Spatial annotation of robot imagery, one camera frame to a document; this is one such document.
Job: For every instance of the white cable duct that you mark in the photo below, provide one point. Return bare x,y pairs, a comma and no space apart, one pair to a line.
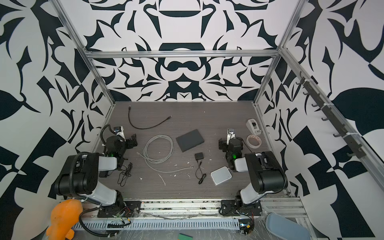
163,224

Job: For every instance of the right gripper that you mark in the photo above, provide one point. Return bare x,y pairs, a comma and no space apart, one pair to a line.
222,144

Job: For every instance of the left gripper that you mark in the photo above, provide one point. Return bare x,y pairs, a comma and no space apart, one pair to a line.
130,142

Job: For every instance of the black power adapter centre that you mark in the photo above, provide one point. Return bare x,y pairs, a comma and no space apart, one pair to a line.
199,173

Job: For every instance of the black network switch box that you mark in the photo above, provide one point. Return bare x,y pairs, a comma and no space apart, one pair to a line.
190,140

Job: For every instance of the white square router box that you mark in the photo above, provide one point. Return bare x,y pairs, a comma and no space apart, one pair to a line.
221,175

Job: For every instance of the grey blue pad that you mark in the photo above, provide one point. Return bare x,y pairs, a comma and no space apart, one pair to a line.
285,229

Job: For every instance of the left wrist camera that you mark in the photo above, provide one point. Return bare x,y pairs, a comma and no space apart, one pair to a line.
119,131

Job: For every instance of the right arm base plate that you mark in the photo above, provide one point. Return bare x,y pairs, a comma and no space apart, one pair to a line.
231,208

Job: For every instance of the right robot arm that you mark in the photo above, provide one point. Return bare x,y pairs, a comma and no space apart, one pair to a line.
265,172

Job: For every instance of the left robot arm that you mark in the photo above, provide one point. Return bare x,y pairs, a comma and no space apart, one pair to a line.
79,177

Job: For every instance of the roll of tape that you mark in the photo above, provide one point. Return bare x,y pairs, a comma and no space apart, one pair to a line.
253,141

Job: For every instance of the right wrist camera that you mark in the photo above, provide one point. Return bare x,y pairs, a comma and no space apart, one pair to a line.
230,135

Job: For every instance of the orange plush toy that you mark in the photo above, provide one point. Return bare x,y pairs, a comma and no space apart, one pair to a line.
63,217

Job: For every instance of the black power adapter with cable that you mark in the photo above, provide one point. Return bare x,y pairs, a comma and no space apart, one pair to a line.
123,175

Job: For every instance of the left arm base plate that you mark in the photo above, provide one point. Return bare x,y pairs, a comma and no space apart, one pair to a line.
127,209

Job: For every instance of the green object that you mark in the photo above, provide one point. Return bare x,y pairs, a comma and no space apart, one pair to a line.
184,237

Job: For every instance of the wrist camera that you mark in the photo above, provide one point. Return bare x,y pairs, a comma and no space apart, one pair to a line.
230,135
119,131

